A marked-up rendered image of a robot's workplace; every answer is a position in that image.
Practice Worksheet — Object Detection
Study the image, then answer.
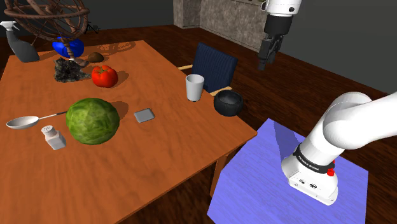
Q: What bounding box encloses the white salt shaker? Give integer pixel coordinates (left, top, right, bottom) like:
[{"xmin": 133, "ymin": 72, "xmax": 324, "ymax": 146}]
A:
[{"xmin": 41, "ymin": 124, "xmax": 67, "ymax": 151}]

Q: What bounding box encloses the dark blue chair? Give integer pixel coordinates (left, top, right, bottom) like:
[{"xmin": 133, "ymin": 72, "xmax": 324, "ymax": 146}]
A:
[{"xmin": 177, "ymin": 42, "xmax": 239, "ymax": 96}]

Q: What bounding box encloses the black bowl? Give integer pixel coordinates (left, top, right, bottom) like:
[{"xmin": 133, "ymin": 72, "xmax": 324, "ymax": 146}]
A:
[{"xmin": 212, "ymin": 89, "xmax": 244, "ymax": 117}]

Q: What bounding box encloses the brown wooden table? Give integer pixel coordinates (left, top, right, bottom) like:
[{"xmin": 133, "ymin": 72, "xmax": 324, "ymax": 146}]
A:
[{"xmin": 0, "ymin": 39, "xmax": 258, "ymax": 224}]

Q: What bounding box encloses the brown armillary sphere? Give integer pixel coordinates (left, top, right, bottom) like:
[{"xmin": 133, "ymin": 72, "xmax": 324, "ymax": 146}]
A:
[{"xmin": 3, "ymin": 0, "xmax": 91, "ymax": 67}]

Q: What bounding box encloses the blue rounded object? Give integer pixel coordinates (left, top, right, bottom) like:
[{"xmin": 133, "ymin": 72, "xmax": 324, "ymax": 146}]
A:
[{"xmin": 52, "ymin": 36, "xmax": 85, "ymax": 59}]

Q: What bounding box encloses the small brown oval object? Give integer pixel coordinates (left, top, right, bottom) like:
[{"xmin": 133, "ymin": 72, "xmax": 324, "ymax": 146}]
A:
[{"xmin": 87, "ymin": 52, "xmax": 106, "ymax": 63}]

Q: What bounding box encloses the purple robot stand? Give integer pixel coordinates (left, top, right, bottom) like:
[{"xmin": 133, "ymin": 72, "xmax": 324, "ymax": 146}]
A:
[{"xmin": 206, "ymin": 118, "xmax": 370, "ymax": 224}]

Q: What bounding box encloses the white cup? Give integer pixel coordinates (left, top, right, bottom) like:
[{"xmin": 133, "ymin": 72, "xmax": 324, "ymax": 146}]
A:
[{"xmin": 185, "ymin": 73, "xmax": 205, "ymax": 102}]

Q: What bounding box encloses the dark grey rock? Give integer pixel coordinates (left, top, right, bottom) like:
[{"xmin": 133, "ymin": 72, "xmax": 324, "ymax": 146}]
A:
[{"xmin": 53, "ymin": 57, "xmax": 92, "ymax": 83}]

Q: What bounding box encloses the grey square coaster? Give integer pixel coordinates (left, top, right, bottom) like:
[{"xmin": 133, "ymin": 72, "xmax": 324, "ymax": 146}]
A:
[{"xmin": 133, "ymin": 108, "xmax": 156, "ymax": 124}]

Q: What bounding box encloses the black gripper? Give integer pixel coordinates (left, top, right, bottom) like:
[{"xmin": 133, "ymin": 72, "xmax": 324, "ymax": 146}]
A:
[{"xmin": 257, "ymin": 14, "xmax": 294, "ymax": 72}]

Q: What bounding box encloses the grey spray bottle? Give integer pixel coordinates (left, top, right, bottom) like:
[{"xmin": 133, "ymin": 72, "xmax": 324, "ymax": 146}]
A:
[{"xmin": 0, "ymin": 20, "xmax": 41, "ymax": 64}]

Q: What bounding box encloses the silver ladle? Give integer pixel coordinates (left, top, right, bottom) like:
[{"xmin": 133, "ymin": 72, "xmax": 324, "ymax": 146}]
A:
[{"xmin": 6, "ymin": 110, "xmax": 68, "ymax": 130}]

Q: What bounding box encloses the grey stone cabinet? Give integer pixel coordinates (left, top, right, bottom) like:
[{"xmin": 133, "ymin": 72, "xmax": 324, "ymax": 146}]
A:
[{"xmin": 172, "ymin": 0, "xmax": 271, "ymax": 53}]

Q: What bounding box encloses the red tomato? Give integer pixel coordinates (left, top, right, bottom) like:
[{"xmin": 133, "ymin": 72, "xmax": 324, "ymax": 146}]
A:
[{"xmin": 91, "ymin": 64, "xmax": 119, "ymax": 88}]

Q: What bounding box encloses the green cabbage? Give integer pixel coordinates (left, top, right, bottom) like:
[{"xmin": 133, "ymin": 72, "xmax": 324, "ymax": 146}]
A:
[{"xmin": 66, "ymin": 97, "xmax": 121, "ymax": 146}]

